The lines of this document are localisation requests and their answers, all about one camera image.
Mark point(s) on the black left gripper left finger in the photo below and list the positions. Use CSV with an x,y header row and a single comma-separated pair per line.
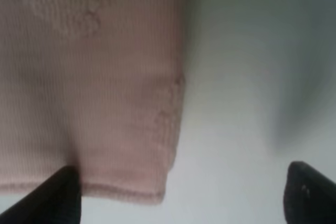
x,y
57,200

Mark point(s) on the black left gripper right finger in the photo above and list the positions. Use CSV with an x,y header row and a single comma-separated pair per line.
x,y
309,196

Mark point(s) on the pink towel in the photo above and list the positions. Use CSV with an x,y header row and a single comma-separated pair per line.
x,y
96,84

